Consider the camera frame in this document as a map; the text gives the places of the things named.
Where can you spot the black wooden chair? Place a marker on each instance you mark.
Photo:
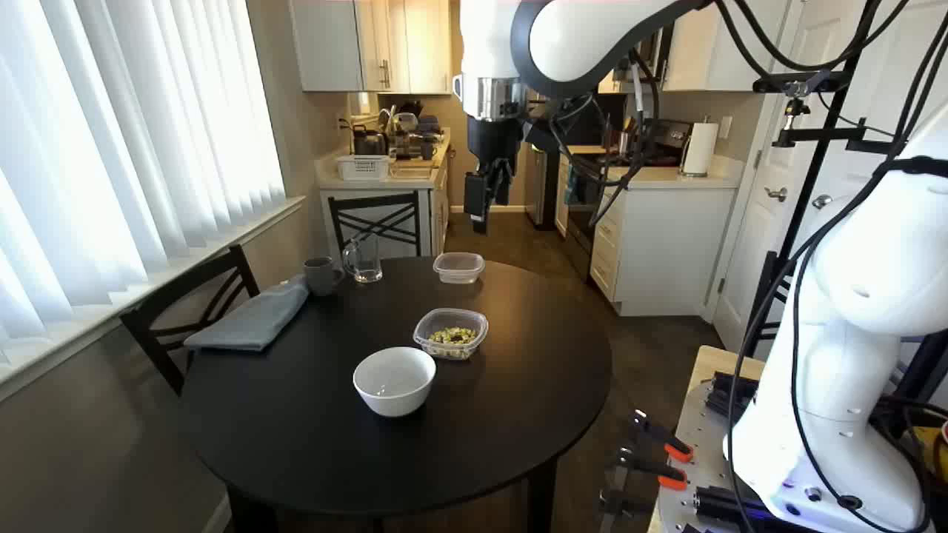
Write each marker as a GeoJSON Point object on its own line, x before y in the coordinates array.
{"type": "Point", "coordinates": [179, 306]}
{"type": "Point", "coordinates": [374, 223]}

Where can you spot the white paper towel roll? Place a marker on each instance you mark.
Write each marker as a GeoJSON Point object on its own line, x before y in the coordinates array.
{"type": "Point", "coordinates": [699, 148]}

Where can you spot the white ceramic bowl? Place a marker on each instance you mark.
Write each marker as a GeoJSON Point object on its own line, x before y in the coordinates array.
{"type": "Point", "coordinates": [391, 380]}

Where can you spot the clear drinking glass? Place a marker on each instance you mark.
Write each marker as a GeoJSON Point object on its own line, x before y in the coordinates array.
{"type": "Point", "coordinates": [365, 260]}

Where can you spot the empty transparent plastic container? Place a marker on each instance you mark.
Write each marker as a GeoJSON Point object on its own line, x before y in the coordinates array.
{"type": "Point", "coordinates": [456, 266]}

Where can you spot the white tub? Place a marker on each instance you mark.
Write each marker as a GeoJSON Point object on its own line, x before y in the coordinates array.
{"type": "Point", "coordinates": [361, 167]}

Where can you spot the blue-grey folded cloth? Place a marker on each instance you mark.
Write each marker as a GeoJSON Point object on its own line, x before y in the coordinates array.
{"type": "Point", "coordinates": [248, 317]}

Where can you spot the yellow food pieces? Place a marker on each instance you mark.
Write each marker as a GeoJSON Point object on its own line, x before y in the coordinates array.
{"type": "Point", "coordinates": [451, 339]}

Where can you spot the transparent plastic bowl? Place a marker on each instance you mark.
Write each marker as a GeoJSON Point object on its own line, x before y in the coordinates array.
{"type": "Point", "coordinates": [451, 333]}

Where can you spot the small black device box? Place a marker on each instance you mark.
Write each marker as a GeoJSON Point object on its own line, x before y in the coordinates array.
{"type": "Point", "coordinates": [730, 395]}

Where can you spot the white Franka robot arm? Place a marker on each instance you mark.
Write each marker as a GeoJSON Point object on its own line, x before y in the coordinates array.
{"type": "Point", "coordinates": [868, 254]}

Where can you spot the white vertical window blinds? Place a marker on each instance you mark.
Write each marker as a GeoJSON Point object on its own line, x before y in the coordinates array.
{"type": "Point", "coordinates": [128, 136]}

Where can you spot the grey mug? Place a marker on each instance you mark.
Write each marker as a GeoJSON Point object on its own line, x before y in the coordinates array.
{"type": "Point", "coordinates": [320, 277]}

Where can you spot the kitchen counter with white cabinet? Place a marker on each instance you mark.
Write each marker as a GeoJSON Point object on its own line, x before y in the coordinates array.
{"type": "Point", "coordinates": [385, 186]}

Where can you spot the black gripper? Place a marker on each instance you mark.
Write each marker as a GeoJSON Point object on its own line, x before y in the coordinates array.
{"type": "Point", "coordinates": [493, 143]}

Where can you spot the white wall kitchen cabinet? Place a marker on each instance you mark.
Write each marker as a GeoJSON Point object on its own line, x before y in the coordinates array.
{"type": "Point", "coordinates": [370, 44]}

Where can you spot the white kitchen base cabinet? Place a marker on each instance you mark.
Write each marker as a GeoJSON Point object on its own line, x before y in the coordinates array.
{"type": "Point", "coordinates": [656, 247]}

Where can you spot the light wooden robot platform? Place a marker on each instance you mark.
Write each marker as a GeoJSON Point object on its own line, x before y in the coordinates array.
{"type": "Point", "coordinates": [690, 432]}

